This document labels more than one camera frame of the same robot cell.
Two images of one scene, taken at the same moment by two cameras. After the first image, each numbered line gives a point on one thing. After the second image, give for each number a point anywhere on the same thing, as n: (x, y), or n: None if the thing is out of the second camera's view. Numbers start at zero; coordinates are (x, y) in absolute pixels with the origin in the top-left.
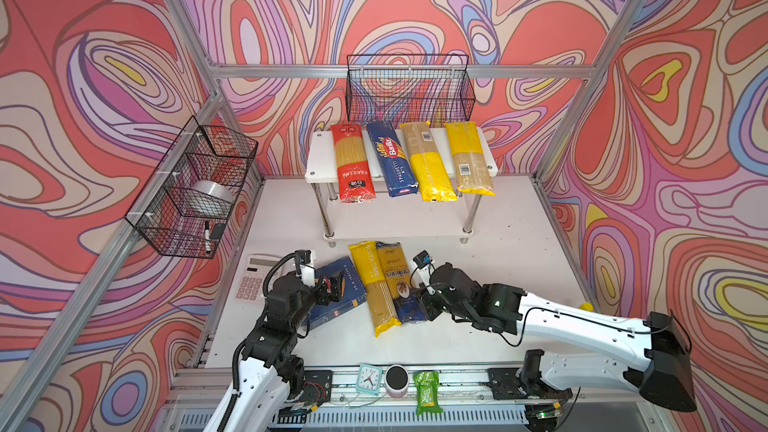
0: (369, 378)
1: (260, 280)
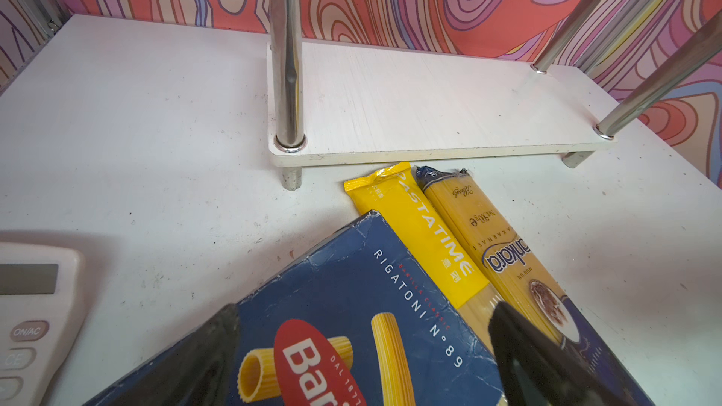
0: None
1: (42, 306)
